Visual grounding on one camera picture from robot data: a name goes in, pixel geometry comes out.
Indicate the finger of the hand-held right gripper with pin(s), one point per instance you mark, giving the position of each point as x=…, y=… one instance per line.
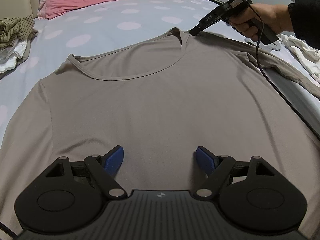
x=210, y=17

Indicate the white textured cloth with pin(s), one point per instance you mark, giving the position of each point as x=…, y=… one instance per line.
x=10, y=55

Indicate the person's right forearm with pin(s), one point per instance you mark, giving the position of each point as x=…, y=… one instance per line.
x=307, y=20

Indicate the taupe long-sleeve shirt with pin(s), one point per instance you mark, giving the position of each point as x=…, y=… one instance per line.
x=155, y=100

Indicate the white shirt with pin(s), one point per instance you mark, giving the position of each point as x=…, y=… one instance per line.
x=303, y=52

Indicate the olive striped garment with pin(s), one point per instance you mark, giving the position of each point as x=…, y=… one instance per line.
x=15, y=31

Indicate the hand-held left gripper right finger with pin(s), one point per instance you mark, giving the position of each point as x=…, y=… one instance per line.
x=205, y=158

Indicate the pale pink pillow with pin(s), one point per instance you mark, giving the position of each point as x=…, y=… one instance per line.
x=42, y=5

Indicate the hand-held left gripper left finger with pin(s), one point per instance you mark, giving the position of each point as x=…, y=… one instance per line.
x=115, y=158

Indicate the person's right hand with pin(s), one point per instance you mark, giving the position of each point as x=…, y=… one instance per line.
x=275, y=17

